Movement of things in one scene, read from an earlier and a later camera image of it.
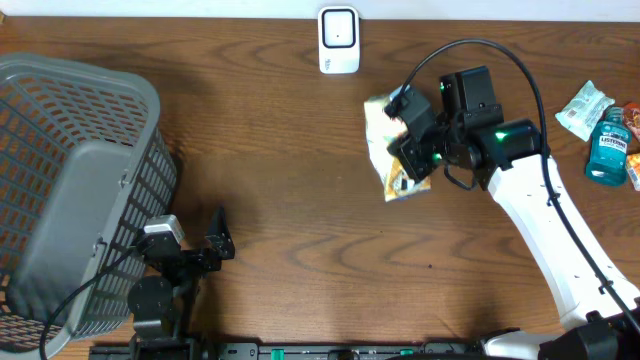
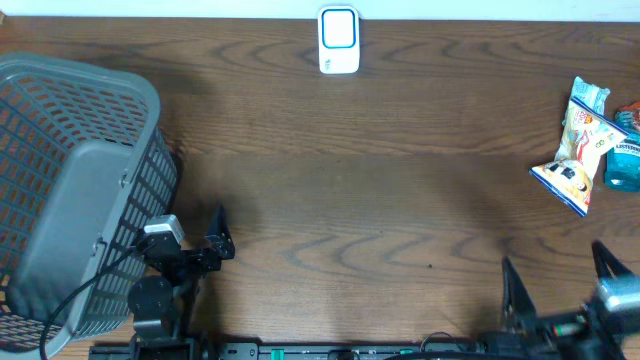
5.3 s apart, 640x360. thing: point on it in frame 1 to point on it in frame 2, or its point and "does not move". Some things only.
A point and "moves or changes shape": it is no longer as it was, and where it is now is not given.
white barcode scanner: x=339 y=40 does not move
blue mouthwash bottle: x=611 y=140 moves or changes shape
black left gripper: x=220 y=236 does not move
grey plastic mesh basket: x=84 y=173 does not move
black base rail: x=293 y=351 does not move
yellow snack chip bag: x=382 y=129 to x=569 y=177
